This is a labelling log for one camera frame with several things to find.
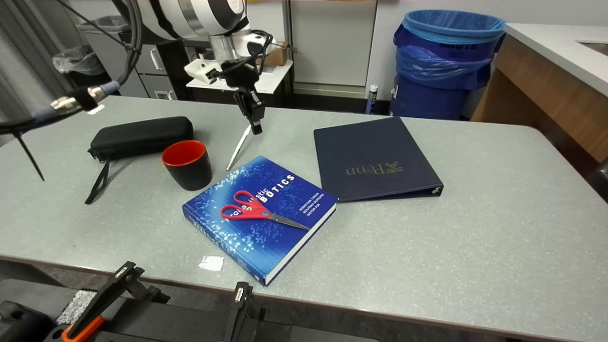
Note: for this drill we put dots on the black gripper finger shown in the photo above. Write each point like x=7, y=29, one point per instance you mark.
x=256, y=115
x=245, y=105

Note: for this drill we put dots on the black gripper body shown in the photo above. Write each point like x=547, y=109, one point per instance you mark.
x=241, y=73

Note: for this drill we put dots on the white pen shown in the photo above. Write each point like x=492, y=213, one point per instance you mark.
x=239, y=149

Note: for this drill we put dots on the white black-striped robot arm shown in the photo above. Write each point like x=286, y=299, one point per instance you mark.
x=191, y=16

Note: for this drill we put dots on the black mug with red inside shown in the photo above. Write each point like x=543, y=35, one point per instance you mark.
x=191, y=173

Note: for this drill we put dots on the white low table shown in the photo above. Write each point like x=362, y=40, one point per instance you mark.
x=273, y=80

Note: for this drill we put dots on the cardboard box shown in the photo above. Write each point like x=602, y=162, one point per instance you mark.
x=277, y=56

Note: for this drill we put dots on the grey drawer cabinet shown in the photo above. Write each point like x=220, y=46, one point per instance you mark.
x=153, y=63

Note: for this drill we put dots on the navy Penn binder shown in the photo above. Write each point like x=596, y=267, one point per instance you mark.
x=374, y=158

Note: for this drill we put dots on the blue robotics textbook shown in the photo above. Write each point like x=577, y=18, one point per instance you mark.
x=254, y=248

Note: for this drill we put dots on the small white paper scrap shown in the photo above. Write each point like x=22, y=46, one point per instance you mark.
x=212, y=263

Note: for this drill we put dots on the clear plastic bag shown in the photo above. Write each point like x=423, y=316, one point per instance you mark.
x=74, y=59

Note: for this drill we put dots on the small black clamp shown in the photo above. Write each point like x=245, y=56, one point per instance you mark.
x=243, y=305

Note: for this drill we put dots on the blue trash bin with liner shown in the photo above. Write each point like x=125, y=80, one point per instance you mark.
x=444, y=63

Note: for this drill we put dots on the thin black rod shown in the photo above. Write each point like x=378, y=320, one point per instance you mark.
x=30, y=156

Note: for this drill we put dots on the wooden counter with grey top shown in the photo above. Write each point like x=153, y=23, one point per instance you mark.
x=552, y=88

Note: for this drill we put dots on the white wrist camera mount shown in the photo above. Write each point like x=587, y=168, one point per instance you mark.
x=201, y=67

